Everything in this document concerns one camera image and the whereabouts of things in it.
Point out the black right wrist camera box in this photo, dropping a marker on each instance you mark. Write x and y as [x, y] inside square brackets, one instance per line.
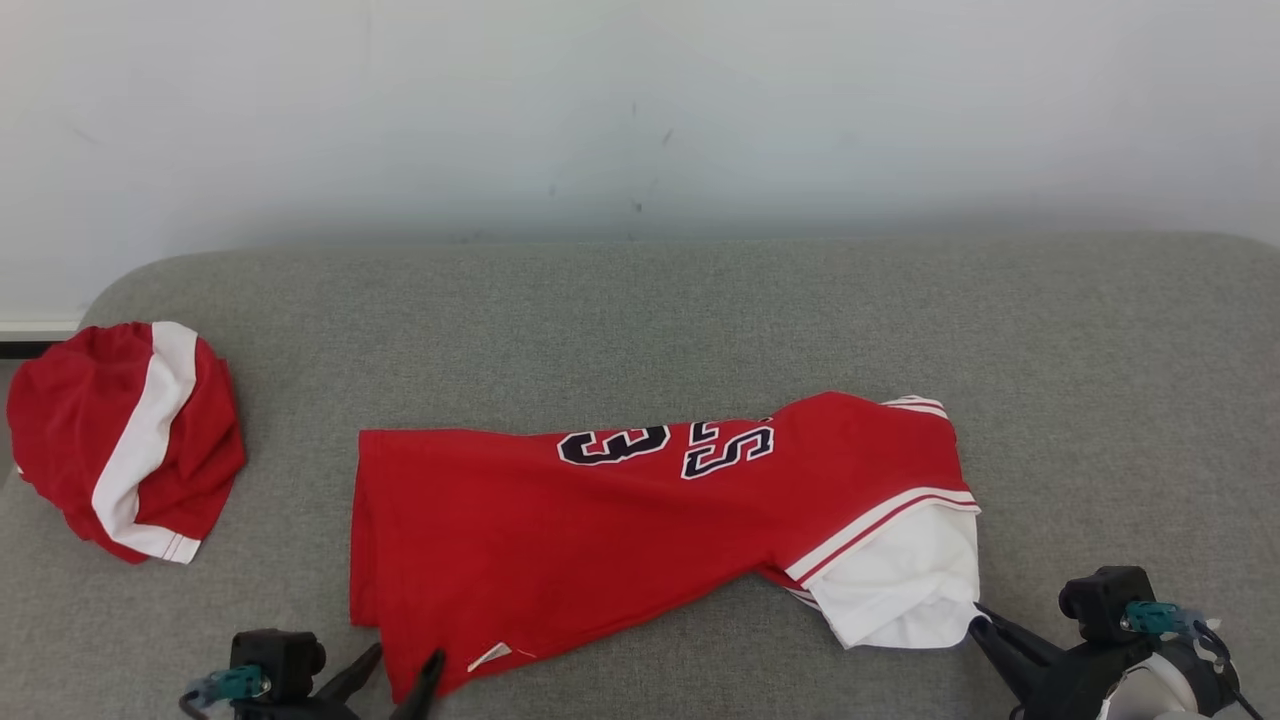
[1105, 600]

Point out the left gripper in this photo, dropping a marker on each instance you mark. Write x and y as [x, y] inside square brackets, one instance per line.
[300, 712]

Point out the teal right camera connector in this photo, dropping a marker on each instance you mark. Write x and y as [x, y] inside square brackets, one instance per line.
[1155, 618]

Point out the teal left camera connector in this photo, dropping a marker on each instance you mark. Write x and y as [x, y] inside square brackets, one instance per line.
[230, 685]

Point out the grey fabric sofa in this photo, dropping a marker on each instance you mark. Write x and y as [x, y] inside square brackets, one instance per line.
[640, 320]

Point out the red jersey with number 23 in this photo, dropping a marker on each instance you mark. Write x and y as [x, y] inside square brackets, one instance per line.
[560, 540]

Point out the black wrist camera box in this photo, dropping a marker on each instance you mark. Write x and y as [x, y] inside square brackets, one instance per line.
[275, 662]
[1105, 600]

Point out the teal camera connector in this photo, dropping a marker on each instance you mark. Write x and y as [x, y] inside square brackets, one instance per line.
[1155, 618]
[230, 685]

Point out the red shorts with white stripe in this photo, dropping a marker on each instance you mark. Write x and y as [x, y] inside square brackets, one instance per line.
[70, 430]

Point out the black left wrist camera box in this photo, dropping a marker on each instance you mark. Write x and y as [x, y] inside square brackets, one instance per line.
[275, 662]

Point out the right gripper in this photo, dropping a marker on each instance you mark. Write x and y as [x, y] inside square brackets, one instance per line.
[1080, 690]

